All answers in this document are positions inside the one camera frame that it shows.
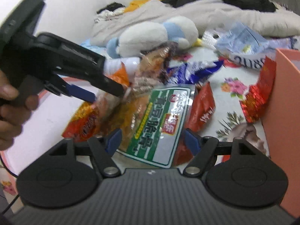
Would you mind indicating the yellow cloth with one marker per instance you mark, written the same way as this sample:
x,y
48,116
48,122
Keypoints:
x,y
135,4

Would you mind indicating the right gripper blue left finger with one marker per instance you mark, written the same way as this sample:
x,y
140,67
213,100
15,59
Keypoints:
x,y
113,141

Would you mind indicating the person's left hand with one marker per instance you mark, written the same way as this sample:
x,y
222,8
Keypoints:
x,y
14,117

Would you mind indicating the pink box lid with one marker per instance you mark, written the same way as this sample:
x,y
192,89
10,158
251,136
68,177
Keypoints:
x,y
43,130

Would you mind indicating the green white snack packet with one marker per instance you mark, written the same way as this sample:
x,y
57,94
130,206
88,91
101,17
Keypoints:
x,y
158,126

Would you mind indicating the white blue plush toy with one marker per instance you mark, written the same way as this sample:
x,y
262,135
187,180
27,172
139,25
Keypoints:
x,y
147,35

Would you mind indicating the light blue plastic bag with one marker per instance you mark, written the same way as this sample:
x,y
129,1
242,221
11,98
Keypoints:
x,y
243,46

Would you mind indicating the blue white snack bag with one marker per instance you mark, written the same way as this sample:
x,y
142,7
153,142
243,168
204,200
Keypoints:
x,y
192,72

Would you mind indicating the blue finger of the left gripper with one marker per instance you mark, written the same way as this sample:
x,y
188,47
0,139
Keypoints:
x,y
80,93

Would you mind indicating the shiny red foil snack packet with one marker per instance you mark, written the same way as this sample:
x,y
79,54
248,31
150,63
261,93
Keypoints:
x,y
256,100

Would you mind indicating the grey quilt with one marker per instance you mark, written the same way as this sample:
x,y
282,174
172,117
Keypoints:
x,y
203,13

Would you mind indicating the pink cardboard box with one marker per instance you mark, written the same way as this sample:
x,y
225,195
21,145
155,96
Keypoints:
x,y
281,124

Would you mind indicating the dark red snack packet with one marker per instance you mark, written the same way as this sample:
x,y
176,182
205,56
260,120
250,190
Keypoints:
x,y
202,109

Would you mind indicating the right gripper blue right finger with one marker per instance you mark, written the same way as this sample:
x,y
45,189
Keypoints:
x,y
193,141

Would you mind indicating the white spray bottle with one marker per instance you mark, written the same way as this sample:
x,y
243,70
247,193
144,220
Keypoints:
x,y
113,64

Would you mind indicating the orange red snack packet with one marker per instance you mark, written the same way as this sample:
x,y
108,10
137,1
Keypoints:
x,y
87,119

